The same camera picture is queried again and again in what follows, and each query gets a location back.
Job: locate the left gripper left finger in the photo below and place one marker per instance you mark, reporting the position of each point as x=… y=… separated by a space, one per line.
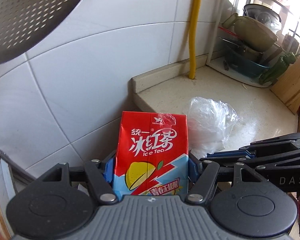
x=109 y=168

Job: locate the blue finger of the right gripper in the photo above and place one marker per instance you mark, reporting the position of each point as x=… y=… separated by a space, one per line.
x=231 y=154

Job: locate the green pepper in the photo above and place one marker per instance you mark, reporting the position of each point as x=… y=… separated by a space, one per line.
x=282 y=64

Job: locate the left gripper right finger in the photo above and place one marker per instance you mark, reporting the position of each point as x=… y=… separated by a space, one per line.
x=194 y=168

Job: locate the teal plastic basin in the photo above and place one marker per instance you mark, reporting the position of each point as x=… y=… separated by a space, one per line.
x=244 y=66

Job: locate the clear plastic bag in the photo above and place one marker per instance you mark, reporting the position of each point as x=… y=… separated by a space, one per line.
x=209 y=125

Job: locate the olive green bowl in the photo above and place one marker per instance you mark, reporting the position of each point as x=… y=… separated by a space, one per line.
x=255 y=34

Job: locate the steel pot with handle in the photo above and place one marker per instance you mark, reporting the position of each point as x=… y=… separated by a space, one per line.
x=243 y=50

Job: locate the red blue tea carton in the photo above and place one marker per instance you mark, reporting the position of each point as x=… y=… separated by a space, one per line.
x=152 y=155

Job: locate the red handled utensil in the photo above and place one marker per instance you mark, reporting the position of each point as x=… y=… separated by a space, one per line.
x=228 y=31

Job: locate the wooden knife block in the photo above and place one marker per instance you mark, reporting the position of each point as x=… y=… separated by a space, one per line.
x=287 y=88

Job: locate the wooden clothespin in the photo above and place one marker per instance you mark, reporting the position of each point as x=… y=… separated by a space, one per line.
x=225 y=64

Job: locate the perforated steel colander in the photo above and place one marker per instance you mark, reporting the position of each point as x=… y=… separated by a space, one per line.
x=24 y=23

